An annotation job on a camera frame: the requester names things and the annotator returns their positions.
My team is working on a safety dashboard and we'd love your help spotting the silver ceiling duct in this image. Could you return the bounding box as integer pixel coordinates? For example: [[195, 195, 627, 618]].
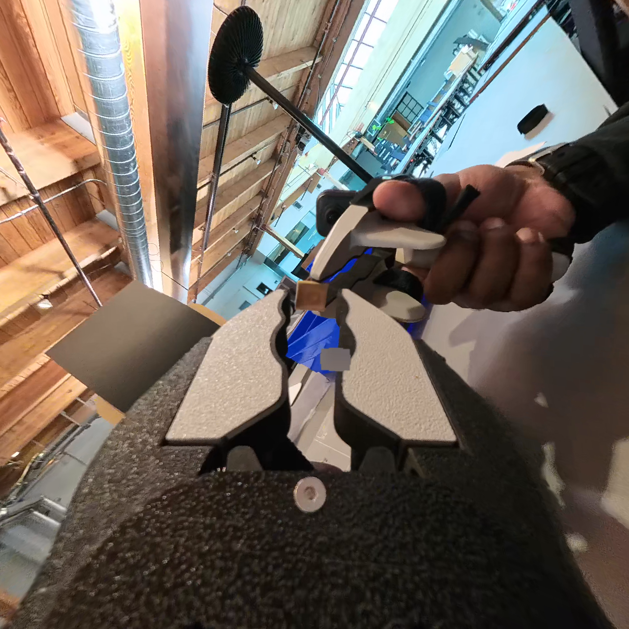
[[67, 0, 160, 288]]

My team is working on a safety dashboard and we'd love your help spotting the black pole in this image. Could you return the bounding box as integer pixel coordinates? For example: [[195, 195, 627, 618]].
[[206, 5, 377, 186]]

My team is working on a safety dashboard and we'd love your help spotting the small tan brick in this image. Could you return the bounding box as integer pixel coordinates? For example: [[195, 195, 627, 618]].
[[297, 280, 331, 311]]

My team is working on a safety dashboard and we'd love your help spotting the black tablet on white stand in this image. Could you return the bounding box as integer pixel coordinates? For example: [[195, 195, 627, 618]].
[[44, 279, 224, 414]]

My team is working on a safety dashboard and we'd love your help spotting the grey desk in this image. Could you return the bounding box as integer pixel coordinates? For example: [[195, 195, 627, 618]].
[[290, 18, 629, 629]]

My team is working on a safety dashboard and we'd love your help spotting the small black object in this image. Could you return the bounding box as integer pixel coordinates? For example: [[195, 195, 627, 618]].
[[517, 103, 552, 137]]

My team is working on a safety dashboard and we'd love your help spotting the blue plastic bin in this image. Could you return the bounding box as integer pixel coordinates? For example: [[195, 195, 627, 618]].
[[284, 299, 434, 376]]

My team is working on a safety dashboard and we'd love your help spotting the person's right hand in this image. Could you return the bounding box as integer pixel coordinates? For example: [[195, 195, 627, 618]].
[[373, 164, 578, 314]]

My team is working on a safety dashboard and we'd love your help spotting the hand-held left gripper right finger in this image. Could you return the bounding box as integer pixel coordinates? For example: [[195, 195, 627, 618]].
[[334, 287, 459, 449]]

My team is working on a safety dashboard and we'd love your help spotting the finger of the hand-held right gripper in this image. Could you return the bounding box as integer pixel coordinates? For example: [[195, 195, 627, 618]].
[[378, 286, 429, 326], [310, 203, 449, 284]]

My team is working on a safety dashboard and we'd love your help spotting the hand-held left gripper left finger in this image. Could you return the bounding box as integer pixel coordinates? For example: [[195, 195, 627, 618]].
[[163, 289, 294, 449]]

